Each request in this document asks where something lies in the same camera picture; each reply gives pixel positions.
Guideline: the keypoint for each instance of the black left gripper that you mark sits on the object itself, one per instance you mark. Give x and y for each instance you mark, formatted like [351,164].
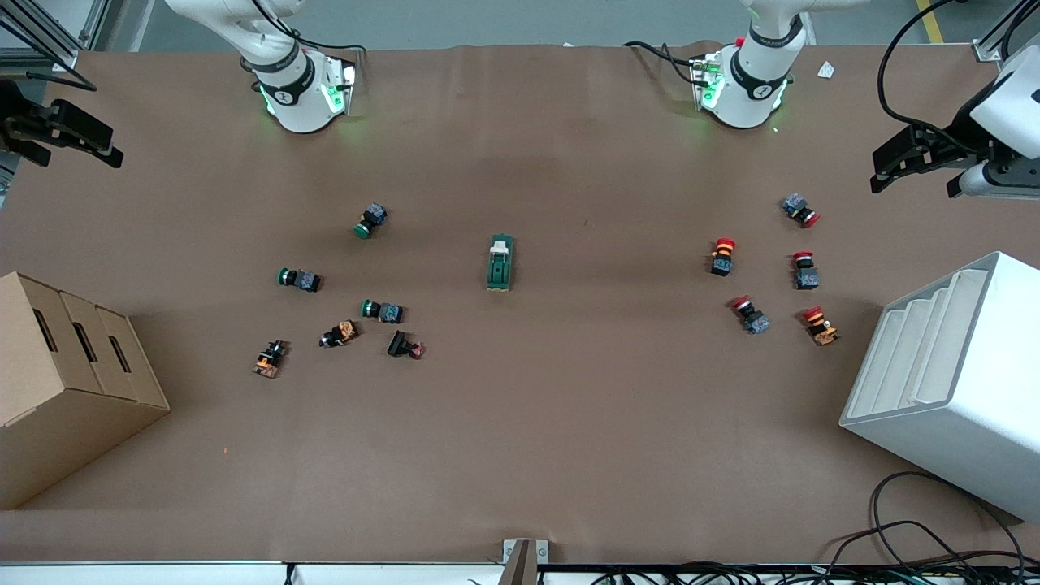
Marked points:
[955,135]

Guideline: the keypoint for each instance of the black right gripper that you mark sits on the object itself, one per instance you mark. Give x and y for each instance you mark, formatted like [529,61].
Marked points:
[18,114]

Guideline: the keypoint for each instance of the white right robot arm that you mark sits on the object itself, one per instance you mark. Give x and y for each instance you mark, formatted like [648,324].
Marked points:
[296,89]

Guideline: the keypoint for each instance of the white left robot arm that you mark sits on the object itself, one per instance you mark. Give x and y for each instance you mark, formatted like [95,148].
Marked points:
[751,81]

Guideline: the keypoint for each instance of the white paper scrap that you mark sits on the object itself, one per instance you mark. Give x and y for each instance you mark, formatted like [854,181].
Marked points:
[826,70]

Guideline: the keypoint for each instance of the red push button blue block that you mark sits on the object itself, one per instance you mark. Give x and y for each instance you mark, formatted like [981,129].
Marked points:
[798,206]
[754,318]
[806,276]

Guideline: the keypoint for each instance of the red yellow emergency stop button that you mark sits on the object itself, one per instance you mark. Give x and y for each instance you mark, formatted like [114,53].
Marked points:
[722,258]
[821,327]

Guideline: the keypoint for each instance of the brown cardboard box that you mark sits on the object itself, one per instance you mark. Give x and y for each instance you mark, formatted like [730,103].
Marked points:
[65,406]

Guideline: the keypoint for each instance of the white stepped plastic bin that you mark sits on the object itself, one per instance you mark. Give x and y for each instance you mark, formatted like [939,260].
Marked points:
[959,422]

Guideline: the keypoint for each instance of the green push button blue block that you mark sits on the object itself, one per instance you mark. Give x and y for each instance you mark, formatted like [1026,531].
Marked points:
[386,312]
[302,280]
[372,218]

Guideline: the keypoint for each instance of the brown table mat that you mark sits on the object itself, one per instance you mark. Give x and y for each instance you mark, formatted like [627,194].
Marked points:
[569,422]

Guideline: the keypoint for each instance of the aluminium frame profile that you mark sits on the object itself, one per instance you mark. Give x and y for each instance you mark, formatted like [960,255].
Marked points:
[987,50]
[61,57]

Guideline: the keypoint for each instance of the black switch orange block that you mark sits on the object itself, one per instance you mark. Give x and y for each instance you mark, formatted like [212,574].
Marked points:
[270,360]
[341,333]

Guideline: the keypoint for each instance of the black switch red knob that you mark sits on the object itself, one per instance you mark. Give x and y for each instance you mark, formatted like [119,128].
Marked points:
[400,344]

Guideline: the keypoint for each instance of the white table edge rail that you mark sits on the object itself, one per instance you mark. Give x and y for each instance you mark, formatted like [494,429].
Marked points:
[162,575]

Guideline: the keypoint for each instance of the grey metal table bracket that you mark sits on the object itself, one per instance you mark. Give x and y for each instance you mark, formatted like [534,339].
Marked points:
[520,561]

